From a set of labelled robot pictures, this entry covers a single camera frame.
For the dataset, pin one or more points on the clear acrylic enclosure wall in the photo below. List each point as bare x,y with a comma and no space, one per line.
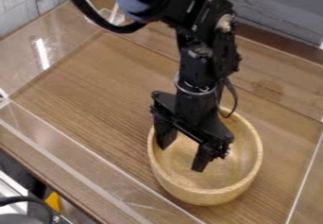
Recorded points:
75,120

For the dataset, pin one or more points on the brown wooden bowl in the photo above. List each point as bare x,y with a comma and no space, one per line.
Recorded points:
226,178

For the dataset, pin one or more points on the yellow black device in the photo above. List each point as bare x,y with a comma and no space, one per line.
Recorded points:
58,205

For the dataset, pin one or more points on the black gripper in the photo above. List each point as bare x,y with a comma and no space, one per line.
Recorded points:
191,112

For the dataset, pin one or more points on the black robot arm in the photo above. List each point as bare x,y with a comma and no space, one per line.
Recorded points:
204,31

